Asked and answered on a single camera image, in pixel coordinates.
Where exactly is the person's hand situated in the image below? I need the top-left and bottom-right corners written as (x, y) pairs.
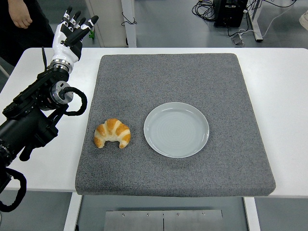
top-left (11, 7), bottom-right (33, 29)

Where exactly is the grey felt mat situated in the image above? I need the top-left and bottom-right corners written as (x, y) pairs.
top-left (75, 53), bottom-right (276, 198)

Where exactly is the white desk leg with foot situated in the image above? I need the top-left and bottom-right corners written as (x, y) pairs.
top-left (247, 0), bottom-right (263, 43)

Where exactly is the white desk post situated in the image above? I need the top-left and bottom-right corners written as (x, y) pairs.
top-left (121, 0), bottom-right (137, 48)

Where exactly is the black computer case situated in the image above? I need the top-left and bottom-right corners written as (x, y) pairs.
top-left (213, 0), bottom-right (248, 27)

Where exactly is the beige cabinet panel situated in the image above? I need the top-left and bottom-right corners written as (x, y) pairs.
top-left (85, 0), bottom-right (128, 48)

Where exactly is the white table leg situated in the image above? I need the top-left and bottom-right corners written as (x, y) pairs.
top-left (63, 192), bottom-right (83, 231)
top-left (243, 196), bottom-right (261, 231)

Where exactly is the person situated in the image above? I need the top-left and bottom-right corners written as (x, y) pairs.
top-left (0, 0), bottom-right (55, 67)

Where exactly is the golden croissant bread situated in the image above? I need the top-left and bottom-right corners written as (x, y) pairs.
top-left (93, 118), bottom-right (132, 149)

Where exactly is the black cable bundle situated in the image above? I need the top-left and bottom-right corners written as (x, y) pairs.
top-left (192, 0), bottom-right (216, 23)

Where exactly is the white floor cable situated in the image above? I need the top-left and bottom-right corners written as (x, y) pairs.
top-left (262, 8), bottom-right (308, 39)

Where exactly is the thin black looped cable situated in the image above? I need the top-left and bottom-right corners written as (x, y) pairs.
top-left (121, 12), bottom-right (138, 26)

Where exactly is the small clear plastic stand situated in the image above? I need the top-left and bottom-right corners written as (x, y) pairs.
top-left (231, 33), bottom-right (245, 46)

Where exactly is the pale grey round plate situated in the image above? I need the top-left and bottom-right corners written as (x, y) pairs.
top-left (143, 102), bottom-right (210, 159)

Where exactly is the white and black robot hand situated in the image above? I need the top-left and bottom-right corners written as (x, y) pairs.
top-left (52, 6), bottom-right (99, 64)

